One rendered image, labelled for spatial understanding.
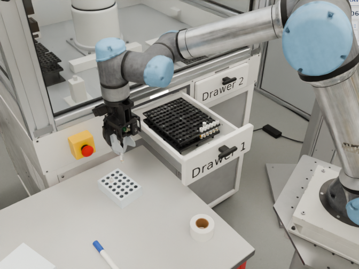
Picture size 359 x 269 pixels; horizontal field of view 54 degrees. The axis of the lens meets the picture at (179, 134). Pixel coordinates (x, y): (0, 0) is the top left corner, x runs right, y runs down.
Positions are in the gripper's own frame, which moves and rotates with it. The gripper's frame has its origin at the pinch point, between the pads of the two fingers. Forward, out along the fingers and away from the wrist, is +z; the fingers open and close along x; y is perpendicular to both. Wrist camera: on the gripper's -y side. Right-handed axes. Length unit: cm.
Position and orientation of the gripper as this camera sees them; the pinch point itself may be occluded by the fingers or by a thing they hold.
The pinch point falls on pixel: (119, 149)
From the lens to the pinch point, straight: 110.0
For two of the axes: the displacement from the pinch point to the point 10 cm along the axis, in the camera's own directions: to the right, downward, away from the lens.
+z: 0.0, 7.9, 6.1
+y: 7.2, 4.3, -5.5
